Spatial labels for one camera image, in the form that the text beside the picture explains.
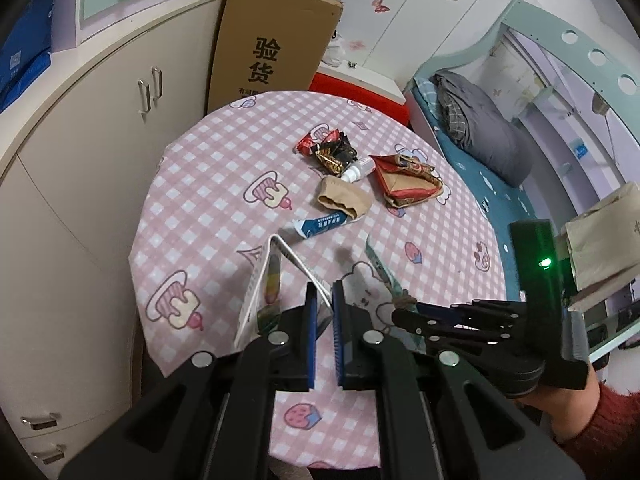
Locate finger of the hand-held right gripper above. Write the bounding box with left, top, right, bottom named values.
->
left=391, top=308, right=503, bottom=358
left=414, top=299, right=527, bottom=333

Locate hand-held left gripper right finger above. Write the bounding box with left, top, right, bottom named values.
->
left=331, top=280, right=586, bottom=480

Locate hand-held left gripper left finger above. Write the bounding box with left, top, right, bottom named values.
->
left=59, top=281, right=321, bottom=480

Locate printed paper leaflet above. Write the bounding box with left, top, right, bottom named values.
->
left=233, top=233, right=334, bottom=349

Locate pale green wrapper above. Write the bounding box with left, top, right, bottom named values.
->
left=363, top=236, right=419, bottom=312

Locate person's right hand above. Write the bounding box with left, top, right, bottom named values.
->
left=520, top=364, right=602, bottom=442

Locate cream hanging shirt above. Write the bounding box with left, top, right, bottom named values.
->
left=556, top=181, right=640, bottom=312

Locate teal candy print bed sheet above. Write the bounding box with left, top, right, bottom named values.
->
left=429, top=110, right=542, bottom=302

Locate blue white tube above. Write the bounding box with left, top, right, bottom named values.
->
left=292, top=213, right=357, bottom=242

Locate red brown snack packet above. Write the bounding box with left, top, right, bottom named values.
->
left=368, top=153, right=445, bottom=209

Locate beige sock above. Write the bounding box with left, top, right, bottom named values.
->
left=316, top=175, right=374, bottom=221

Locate small white bottle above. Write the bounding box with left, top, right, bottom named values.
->
left=340, top=157, right=376, bottom=184

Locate grey duvet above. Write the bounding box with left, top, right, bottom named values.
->
left=432, top=71, right=537, bottom=189

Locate black brown snack wrapper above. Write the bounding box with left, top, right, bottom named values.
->
left=314, top=131, right=359, bottom=176

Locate red snack wrapper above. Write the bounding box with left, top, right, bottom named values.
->
left=296, top=130, right=332, bottom=157

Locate round table pink checked cloth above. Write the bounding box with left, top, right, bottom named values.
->
left=127, top=91, right=509, bottom=472

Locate blue checked pillow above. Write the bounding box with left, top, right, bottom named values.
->
left=411, top=77, right=444, bottom=127

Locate red covered bench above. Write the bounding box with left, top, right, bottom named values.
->
left=307, top=72, right=409, bottom=122

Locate white board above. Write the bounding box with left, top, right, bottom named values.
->
left=317, top=62, right=404, bottom=104

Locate cream low cabinet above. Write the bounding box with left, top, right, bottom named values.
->
left=0, top=0, right=237, bottom=480

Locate white plastic bag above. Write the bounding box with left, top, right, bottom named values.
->
left=325, top=30, right=352, bottom=66

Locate large cardboard box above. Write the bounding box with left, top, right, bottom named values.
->
left=205, top=0, right=344, bottom=116

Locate blue bag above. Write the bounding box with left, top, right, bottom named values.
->
left=0, top=0, right=69, bottom=114

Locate light green bunk bed frame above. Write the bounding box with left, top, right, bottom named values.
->
left=402, top=0, right=640, bottom=261

